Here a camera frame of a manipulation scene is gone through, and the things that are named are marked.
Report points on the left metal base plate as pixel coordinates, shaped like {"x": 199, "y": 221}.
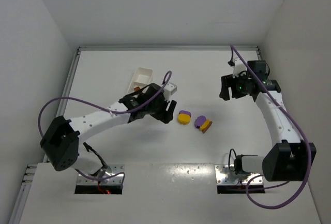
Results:
{"x": 113, "y": 175}

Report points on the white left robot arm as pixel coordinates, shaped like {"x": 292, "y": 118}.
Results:
{"x": 64, "y": 142}

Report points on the white divided plastic tray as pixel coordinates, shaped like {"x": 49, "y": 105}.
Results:
{"x": 141, "y": 78}

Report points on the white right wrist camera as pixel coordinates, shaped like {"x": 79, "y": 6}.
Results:
{"x": 238, "y": 67}

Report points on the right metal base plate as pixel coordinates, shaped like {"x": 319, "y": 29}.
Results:
{"x": 226, "y": 177}

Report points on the metal base plate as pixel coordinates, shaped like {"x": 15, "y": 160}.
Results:
{"x": 113, "y": 175}
{"x": 226, "y": 177}

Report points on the purple rounded lego brick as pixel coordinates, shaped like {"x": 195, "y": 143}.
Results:
{"x": 199, "y": 121}

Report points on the yellow lego plate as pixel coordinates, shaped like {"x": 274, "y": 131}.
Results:
{"x": 205, "y": 124}

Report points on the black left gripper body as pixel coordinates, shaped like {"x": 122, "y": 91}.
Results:
{"x": 163, "y": 110}

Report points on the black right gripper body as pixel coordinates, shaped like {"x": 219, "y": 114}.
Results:
{"x": 231, "y": 87}

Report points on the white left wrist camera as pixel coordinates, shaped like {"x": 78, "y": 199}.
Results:
{"x": 169, "y": 90}

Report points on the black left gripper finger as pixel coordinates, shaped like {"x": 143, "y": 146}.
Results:
{"x": 168, "y": 114}
{"x": 163, "y": 117}

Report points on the yellow rounded lego brick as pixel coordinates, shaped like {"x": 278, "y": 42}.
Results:
{"x": 184, "y": 119}

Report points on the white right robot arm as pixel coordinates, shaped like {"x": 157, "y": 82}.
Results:
{"x": 291, "y": 156}

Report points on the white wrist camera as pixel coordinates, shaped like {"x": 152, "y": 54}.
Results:
{"x": 238, "y": 67}
{"x": 169, "y": 90}

